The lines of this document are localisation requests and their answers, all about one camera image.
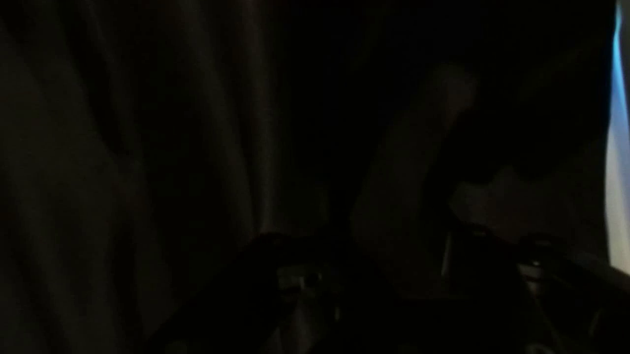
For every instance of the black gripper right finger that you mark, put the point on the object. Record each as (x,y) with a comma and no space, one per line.
(524,296)

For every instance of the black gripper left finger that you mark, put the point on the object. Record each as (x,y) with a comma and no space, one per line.
(301,296)

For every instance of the dark fabric curtain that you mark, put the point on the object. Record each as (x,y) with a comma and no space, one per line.
(164,164)

